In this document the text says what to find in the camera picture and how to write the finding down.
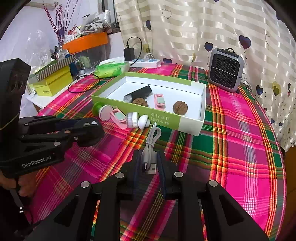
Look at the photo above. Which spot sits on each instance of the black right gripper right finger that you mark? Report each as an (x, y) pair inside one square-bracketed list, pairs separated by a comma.
[(206, 211)]

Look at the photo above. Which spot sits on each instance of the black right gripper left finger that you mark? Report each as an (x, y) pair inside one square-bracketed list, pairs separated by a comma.
[(91, 211)]

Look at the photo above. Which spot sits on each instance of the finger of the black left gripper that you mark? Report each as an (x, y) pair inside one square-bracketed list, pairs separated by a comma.
[(83, 138), (70, 124)]

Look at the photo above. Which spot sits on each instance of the green white spool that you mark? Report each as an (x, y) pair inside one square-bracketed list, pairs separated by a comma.
[(102, 111)]

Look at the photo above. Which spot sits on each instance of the small pink clip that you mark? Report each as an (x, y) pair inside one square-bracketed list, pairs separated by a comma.
[(119, 118)]

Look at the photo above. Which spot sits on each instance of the brown walnut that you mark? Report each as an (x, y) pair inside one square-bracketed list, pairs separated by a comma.
[(140, 101), (180, 108)]

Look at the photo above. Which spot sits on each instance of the black handheld device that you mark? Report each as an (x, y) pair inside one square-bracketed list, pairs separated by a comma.
[(143, 92)]

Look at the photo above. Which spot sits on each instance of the large pink clip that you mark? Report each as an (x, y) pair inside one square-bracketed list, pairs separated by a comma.
[(159, 102)]

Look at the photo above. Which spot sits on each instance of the black round disc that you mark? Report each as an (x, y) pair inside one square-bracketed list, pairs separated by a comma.
[(91, 124)]

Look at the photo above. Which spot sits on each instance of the person left hand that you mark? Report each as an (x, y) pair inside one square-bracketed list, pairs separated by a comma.
[(26, 182)]

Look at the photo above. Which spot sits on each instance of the yellow cardboard box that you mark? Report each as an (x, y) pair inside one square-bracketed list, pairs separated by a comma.
[(53, 83)]

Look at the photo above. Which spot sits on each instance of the striped gift box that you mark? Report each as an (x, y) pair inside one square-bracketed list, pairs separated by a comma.
[(51, 68)]

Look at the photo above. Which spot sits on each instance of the white round knob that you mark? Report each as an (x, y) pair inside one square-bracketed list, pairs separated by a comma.
[(143, 122)]

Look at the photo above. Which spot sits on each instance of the green tissue pack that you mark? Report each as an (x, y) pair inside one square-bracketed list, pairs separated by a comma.
[(111, 69)]

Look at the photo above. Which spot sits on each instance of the plaid bed cover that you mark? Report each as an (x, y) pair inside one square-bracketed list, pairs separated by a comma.
[(236, 147)]

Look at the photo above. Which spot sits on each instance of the orange lid storage bin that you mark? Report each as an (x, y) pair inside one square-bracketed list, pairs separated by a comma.
[(90, 49)]

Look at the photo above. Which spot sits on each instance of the white power strip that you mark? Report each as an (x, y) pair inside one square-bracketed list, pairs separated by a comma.
[(142, 63)]

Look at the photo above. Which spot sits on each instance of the black power adapter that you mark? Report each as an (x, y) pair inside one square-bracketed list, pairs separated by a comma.
[(129, 54)]

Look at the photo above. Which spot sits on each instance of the green white cardboard box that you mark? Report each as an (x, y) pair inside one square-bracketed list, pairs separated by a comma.
[(171, 102)]

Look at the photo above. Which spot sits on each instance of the purple flower branches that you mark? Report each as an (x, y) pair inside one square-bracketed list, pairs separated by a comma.
[(63, 15)]

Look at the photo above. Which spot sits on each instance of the white work gloves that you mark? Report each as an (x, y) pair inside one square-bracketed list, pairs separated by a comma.
[(96, 25)]

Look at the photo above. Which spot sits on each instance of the heart patterned curtain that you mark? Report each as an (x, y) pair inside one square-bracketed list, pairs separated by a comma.
[(186, 31)]

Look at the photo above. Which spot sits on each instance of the grey mini desk fan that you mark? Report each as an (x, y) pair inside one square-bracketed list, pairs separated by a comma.
[(225, 69)]

